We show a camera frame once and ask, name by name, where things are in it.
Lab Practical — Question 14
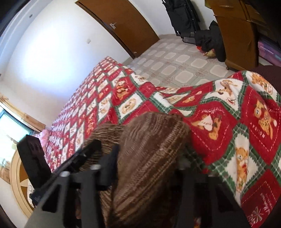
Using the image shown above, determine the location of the brown knit sun sweater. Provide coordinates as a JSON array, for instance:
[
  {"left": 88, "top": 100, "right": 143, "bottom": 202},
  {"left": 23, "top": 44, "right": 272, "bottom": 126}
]
[{"left": 82, "top": 112, "right": 189, "bottom": 227}]

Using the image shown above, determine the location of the black clothes pile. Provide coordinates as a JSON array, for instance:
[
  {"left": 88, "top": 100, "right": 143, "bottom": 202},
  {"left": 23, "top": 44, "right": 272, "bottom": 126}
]
[{"left": 194, "top": 20, "right": 226, "bottom": 62}]

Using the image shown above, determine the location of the cream wooden headboard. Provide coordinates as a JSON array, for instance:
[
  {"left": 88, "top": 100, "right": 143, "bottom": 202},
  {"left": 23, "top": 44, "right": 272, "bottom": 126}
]
[{"left": 9, "top": 150, "right": 34, "bottom": 218}]

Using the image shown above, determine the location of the pink pillow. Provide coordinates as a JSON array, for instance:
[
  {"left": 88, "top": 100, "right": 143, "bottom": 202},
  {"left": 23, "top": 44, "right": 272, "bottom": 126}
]
[{"left": 32, "top": 129, "right": 50, "bottom": 153}]

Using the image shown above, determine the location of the cream patterned curtain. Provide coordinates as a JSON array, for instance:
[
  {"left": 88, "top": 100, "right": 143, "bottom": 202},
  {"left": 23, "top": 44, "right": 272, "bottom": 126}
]
[{"left": 0, "top": 94, "right": 46, "bottom": 132}]

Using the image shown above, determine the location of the red patchwork bear bedspread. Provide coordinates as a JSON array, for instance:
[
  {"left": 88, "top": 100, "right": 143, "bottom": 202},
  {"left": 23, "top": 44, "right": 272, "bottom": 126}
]
[{"left": 45, "top": 57, "right": 280, "bottom": 227}]

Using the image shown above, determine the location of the brown wooden door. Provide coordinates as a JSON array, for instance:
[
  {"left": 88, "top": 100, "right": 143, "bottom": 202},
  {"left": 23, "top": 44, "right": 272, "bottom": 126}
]
[{"left": 76, "top": 0, "right": 159, "bottom": 59}]

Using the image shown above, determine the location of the black bag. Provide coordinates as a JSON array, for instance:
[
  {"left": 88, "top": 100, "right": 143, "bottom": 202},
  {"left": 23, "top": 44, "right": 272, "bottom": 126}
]
[{"left": 162, "top": 0, "right": 201, "bottom": 44}]

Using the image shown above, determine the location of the brown wooden wardrobe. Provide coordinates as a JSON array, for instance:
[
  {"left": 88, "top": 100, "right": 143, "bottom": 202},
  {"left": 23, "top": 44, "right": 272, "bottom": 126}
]
[{"left": 205, "top": 1, "right": 280, "bottom": 70}]

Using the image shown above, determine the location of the window with dark frame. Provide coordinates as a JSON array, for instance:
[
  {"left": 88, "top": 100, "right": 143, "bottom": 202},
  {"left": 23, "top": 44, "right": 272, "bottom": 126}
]
[{"left": 1, "top": 107, "right": 34, "bottom": 142}]

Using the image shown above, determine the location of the silver door handle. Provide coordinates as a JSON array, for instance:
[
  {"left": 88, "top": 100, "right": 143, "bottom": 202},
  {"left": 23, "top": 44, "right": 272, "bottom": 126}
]
[{"left": 110, "top": 23, "right": 116, "bottom": 29}]

